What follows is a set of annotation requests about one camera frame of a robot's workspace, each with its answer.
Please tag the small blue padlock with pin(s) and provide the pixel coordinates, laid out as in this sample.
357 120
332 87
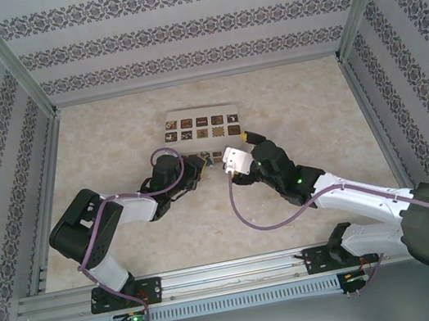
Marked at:
207 161

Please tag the small yellow key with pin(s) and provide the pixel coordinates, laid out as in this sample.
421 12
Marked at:
244 135

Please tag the wooden board with picture tiles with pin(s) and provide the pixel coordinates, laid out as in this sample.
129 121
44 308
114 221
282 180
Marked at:
202 129

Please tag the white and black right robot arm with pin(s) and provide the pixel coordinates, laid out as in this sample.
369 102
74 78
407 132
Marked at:
362 197

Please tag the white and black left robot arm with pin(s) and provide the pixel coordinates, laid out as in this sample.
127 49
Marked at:
132 210

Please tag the small orange-lit circuit board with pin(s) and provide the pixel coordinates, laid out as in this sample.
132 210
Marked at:
351 277

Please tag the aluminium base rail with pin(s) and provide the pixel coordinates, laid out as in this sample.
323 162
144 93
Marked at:
234 273

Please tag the aluminium side floor rail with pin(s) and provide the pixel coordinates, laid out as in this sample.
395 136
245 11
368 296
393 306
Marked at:
47 190
379 127

